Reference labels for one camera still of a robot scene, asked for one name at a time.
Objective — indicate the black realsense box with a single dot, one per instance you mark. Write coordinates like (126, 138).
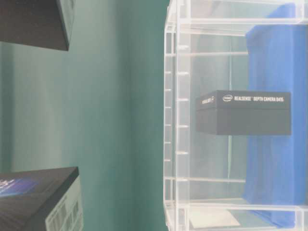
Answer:
(39, 23)
(243, 112)
(41, 200)

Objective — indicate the clear plastic storage case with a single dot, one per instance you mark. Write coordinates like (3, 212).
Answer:
(205, 50)

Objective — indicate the green table cloth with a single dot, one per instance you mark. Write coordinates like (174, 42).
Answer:
(98, 106)

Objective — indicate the white paper label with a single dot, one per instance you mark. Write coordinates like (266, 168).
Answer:
(211, 217)

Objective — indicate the blue cloth liner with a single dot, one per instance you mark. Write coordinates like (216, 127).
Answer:
(276, 166)

